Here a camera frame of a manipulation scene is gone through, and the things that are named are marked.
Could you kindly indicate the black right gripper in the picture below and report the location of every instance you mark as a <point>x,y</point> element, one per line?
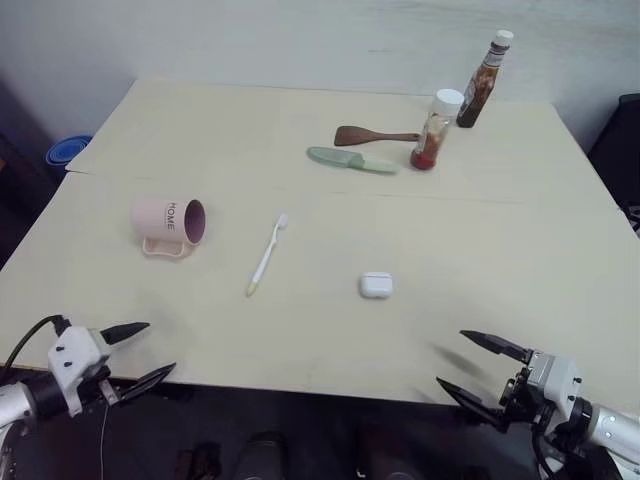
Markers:
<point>520,395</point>

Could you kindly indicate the green sheathed knife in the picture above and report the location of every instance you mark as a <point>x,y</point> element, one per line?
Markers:
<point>345,160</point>

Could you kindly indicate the pink HOME cup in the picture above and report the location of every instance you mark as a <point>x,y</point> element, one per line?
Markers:
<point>159,217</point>

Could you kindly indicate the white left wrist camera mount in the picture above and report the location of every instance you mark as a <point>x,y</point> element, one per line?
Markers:
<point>75,357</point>

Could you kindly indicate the clear jar with red sauce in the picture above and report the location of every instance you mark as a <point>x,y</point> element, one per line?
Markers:
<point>433,135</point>

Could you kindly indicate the blue plastic basin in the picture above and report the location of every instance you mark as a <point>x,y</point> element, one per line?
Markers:
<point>65,151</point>

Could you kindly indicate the white toothbrush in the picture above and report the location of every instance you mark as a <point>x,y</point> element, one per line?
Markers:
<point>265,260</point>

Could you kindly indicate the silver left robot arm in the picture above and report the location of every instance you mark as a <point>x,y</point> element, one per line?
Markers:
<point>20,402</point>

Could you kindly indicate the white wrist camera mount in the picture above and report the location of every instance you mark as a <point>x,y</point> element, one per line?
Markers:
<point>75,357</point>
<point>557,382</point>

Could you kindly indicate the brown sauce bottle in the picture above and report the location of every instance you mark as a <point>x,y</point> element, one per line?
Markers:
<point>481,87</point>

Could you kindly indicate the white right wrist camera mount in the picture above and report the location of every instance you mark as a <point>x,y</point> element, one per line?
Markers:
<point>557,382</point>

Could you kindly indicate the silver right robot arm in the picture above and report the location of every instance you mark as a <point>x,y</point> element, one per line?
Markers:
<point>607,425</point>

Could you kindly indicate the white earbuds case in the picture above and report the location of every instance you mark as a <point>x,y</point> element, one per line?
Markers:
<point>375,285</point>

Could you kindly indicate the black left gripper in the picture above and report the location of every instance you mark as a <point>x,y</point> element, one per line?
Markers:
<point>97,386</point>

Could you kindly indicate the brown wooden spatula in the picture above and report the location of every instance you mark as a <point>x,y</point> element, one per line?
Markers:
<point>360,135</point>

